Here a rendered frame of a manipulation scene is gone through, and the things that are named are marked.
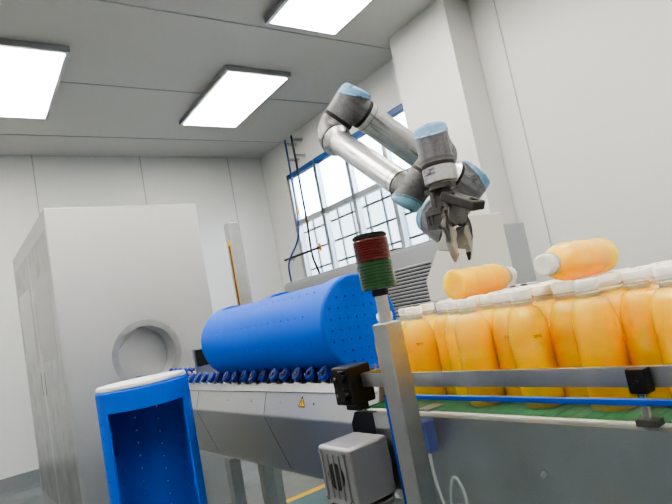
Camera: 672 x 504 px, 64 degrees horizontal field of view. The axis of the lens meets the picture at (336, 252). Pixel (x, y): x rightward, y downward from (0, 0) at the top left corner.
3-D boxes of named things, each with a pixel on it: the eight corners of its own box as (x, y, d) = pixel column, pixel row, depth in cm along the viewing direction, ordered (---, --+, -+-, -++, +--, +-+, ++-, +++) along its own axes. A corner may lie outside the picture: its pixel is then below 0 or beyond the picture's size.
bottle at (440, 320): (441, 393, 124) (424, 313, 125) (466, 386, 126) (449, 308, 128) (458, 396, 117) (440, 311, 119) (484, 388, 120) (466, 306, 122)
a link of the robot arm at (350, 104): (458, 208, 235) (319, 111, 207) (482, 175, 232) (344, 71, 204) (474, 218, 221) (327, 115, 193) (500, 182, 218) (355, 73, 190)
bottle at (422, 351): (416, 394, 129) (401, 317, 130) (446, 389, 127) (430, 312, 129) (415, 400, 122) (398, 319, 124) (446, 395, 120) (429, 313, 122)
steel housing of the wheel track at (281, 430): (186, 427, 319) (177, 369, 322) (471, 475, 148) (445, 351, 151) (137, 441, 301) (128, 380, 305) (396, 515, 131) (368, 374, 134)
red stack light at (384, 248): (375, 262, 100) (371, 242, 101) (399, 256, 95) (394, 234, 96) (349, 266, 97) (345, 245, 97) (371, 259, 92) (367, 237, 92)
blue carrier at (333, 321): (266, 369, 233) (258, 303, 237) (404, 362, 164) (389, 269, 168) (204, 381, 216) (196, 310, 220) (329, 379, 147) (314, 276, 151)
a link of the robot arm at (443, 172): (462, 162, 144) (437, 162, 138) (466, 180, 144) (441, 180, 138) (437, 173, 151) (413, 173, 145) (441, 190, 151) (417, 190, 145)
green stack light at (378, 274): (381, 289, 100) (375, 263, 100) (404, 283, 95) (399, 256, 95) (354, 293, 96) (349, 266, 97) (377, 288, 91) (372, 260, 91)
